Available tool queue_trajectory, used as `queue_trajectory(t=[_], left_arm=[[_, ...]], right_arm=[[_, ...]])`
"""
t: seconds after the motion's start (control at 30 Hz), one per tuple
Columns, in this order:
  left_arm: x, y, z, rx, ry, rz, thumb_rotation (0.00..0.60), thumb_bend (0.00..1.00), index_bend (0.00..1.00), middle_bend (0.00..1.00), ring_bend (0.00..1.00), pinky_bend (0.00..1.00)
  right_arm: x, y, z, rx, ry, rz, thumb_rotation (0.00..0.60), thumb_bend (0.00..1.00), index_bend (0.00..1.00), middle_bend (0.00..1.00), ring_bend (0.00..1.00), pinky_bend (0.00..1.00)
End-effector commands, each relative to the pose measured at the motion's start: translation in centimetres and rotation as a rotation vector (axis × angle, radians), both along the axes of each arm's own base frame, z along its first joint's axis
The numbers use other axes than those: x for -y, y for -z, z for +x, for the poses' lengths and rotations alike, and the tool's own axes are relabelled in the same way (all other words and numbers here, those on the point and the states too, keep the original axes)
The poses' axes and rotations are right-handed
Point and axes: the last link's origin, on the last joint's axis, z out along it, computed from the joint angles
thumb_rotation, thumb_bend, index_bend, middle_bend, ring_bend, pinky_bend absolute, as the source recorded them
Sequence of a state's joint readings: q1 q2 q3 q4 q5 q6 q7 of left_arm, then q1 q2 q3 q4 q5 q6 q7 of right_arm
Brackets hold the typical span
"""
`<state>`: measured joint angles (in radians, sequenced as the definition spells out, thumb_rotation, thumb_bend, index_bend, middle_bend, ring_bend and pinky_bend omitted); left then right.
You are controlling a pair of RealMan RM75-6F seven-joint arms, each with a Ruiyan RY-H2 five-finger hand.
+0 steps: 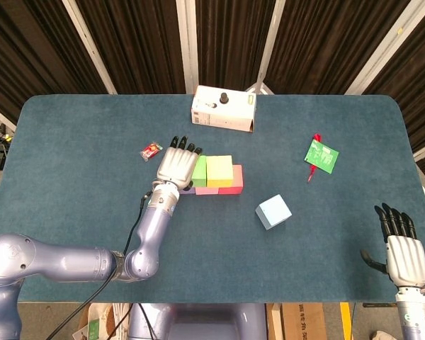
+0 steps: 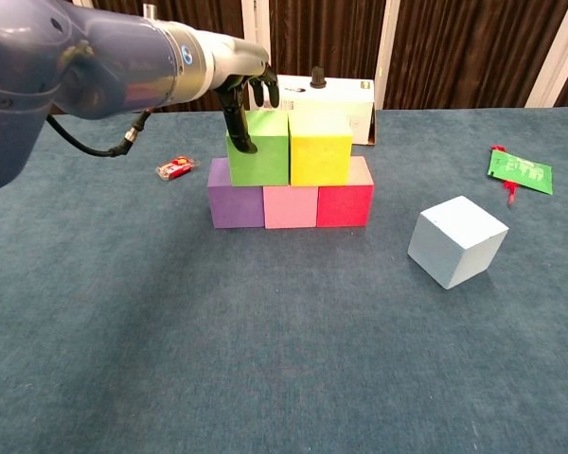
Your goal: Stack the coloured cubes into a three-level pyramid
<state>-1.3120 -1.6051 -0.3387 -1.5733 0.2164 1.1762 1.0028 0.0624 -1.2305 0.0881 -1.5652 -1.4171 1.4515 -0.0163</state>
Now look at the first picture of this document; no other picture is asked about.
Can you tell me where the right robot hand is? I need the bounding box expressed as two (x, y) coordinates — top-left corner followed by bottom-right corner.
(360, 202), (425, 287)

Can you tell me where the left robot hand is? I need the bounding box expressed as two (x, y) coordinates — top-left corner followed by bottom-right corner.
(156, 135), (203, 192)

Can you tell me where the green foam cube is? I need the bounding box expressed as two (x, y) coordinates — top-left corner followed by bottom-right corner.
(191, 154), (208, 188)

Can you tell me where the yellow foam cube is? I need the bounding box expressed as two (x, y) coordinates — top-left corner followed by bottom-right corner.
(205, 154), (234, 188)

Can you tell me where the red foam cube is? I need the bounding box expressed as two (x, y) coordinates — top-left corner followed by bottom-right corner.
(217, 164), (244, 196)

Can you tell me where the light blue foam cube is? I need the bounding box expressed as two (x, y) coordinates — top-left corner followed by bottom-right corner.
(255, 193), (293, 231)

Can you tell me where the red candy wrapper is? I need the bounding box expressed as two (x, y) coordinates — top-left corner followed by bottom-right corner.
(139, 141), (164, 162)

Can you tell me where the white cardboard box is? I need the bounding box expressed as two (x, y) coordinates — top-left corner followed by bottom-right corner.
(191, 85), (258, 133)

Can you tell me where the yellow strip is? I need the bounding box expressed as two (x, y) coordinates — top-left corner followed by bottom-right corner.
(339, 302), (352, 340)

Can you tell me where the teal felt table cover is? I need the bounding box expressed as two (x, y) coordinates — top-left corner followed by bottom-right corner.
(0, 93), (425, 305)

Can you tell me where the white tripod stand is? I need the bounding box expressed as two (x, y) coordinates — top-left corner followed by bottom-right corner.
(244, 72), (274, 96)

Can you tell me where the brown cardboard box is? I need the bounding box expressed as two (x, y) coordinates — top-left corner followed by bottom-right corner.
(280, 302), (329, 340)

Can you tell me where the small red ribbon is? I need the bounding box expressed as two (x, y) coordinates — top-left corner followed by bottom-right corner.
(307, 133), (322, 183)

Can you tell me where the green sachet packet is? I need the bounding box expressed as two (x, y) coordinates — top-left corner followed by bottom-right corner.
(304, 139), (340, 174)

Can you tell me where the wooden plank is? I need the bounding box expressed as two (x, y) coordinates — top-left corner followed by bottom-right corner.
(266, 302), (283, 340)

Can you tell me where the grey robot torso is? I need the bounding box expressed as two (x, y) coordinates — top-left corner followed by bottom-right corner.
(127, 302), (270, 340)

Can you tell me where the white paper bag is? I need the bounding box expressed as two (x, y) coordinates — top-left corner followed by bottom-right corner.
(72, 302), (132, 340)

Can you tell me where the black torso cable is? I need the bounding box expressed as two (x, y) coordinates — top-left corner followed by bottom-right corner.
(137, 302), (155, 340)

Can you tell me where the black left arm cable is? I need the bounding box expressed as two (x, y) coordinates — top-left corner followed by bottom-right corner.
(44, 190), (154, 340)

